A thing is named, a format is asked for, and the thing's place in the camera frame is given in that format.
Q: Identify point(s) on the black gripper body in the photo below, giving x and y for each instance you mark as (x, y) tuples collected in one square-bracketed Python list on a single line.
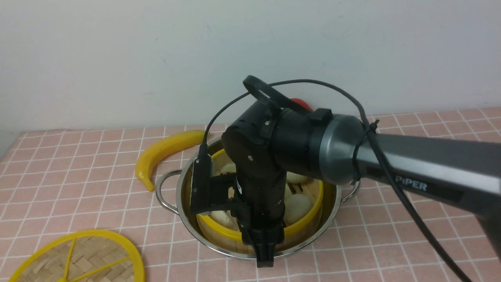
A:
[(260, 181)]

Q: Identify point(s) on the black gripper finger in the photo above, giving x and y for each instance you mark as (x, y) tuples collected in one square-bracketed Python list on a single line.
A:
[(262, 252)]

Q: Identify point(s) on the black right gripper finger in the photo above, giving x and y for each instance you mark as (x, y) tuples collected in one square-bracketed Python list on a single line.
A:
[(276, 250)]

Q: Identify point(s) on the yellow bamboo steamer basket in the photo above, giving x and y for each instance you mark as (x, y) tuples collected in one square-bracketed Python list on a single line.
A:
[(294, 235)]

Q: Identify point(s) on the yellow bamboo steamer lid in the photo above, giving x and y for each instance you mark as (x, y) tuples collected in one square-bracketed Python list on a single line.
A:
[(93, 255)]

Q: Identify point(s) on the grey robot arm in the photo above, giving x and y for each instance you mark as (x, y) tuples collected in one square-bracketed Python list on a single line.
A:
[(274, 137)]

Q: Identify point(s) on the white round bun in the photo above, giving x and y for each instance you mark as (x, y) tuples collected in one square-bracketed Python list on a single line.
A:
[(297, 206), (294, 178)]

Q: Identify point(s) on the white dumpling at edge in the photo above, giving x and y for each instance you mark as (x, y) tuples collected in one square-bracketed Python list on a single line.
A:
[(225, 219)]

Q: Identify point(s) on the red bell pepper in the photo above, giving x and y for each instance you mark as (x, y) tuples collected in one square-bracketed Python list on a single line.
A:
[(302, 103)]

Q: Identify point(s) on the yellow plastic banana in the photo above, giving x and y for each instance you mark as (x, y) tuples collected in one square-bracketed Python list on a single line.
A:
[(156, 152)]

